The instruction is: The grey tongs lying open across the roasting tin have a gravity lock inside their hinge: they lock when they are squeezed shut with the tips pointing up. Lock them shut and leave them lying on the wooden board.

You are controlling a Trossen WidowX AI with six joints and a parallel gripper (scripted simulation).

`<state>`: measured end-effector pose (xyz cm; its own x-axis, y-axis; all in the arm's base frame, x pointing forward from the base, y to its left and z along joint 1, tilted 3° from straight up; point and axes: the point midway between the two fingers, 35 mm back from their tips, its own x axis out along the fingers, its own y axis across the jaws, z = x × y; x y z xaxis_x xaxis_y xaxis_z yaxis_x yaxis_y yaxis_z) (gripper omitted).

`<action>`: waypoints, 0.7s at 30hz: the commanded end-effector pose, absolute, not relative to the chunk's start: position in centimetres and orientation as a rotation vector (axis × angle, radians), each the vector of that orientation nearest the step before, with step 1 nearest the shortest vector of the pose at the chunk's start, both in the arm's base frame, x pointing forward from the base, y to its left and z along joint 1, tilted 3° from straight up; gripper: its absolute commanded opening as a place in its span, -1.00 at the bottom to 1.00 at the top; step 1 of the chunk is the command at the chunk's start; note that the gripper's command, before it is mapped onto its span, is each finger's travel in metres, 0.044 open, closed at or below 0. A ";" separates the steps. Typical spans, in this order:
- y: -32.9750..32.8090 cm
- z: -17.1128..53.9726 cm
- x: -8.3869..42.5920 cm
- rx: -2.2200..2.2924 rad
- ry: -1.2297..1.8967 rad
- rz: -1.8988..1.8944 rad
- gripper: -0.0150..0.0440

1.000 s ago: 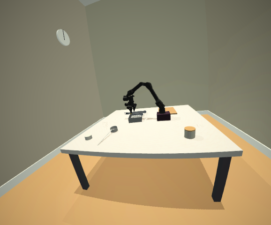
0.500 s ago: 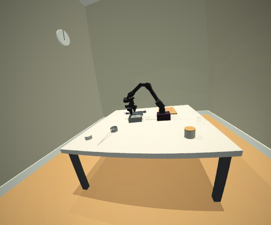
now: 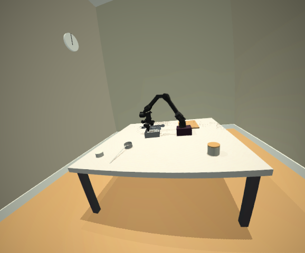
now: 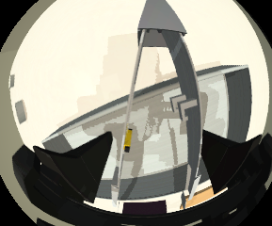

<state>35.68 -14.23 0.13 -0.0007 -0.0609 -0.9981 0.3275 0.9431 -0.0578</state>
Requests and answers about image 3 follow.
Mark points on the light brown wooden board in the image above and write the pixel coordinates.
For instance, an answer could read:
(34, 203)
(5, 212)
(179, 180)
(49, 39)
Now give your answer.
(193, 124)

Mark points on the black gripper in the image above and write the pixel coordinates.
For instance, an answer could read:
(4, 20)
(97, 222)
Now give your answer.
(149, 123)

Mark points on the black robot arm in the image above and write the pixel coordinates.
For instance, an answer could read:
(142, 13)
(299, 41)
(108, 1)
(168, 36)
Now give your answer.
(166, 97)

